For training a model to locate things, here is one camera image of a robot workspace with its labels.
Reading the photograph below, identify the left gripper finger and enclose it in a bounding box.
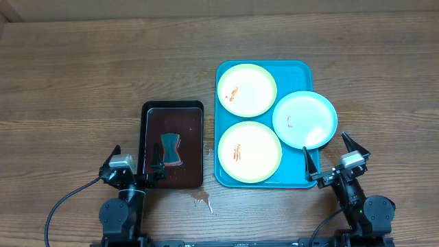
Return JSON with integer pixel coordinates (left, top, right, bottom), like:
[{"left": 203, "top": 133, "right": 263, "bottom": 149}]
[
  {"left": 150, "top": 143, "right": 167, "bottom": 178},
  {"left": 102, "top": 145, "right": 121, "bottom": 167}
]

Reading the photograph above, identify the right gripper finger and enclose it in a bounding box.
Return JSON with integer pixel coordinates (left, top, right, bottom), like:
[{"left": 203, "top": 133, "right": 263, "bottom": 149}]
[
  {"left": 342, "top": 132, "right": 370, "bottom": 158},
  {"left": 302, "top": 146, "right": 318, "bottom": 181}
]

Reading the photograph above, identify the green and orange sponge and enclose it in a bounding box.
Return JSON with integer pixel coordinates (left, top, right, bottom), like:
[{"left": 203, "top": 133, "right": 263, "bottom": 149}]
[{"left": 161, "top": 133, "right": 182, "bottom": 167}]

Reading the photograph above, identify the light blue plate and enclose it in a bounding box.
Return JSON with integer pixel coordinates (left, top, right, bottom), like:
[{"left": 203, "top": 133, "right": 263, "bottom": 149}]
[{"left": 272, "top": 91, "right": 338, "bottom": 150}]

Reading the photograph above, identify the yellow-green plate with sauce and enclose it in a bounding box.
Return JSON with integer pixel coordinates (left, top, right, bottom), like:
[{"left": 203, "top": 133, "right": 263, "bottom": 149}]
[{"left": 217, "top": 63, "right": 277, "bottom": 117}]

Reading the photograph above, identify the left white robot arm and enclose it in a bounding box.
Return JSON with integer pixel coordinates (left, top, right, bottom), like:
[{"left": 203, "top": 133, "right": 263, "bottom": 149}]
[{"left": 99, "top": 143, "right": 167, "bottom": 247}]

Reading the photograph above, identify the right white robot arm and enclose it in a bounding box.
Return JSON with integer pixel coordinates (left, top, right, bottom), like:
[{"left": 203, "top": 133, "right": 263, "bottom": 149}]
[{"left": 298, "top": 132, "right": 396, "bottom": 247}]

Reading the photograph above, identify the black rectangular wash tray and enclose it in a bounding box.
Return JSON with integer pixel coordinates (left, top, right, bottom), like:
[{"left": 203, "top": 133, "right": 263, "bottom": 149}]
[{"left": 138, "top": 100, "right": 204, "bottom": 189}]

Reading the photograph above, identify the teal plastic serving tray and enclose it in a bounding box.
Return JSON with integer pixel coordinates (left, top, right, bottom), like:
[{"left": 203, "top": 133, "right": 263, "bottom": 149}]
[{"left": 214, "top": 60, "right": 316, "bottom": 189}]

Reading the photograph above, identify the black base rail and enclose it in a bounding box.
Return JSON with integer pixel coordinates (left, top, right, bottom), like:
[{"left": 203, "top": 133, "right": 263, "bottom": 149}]
[{"left": 89, "top": 236, "right": 395, "bottom": 247}]

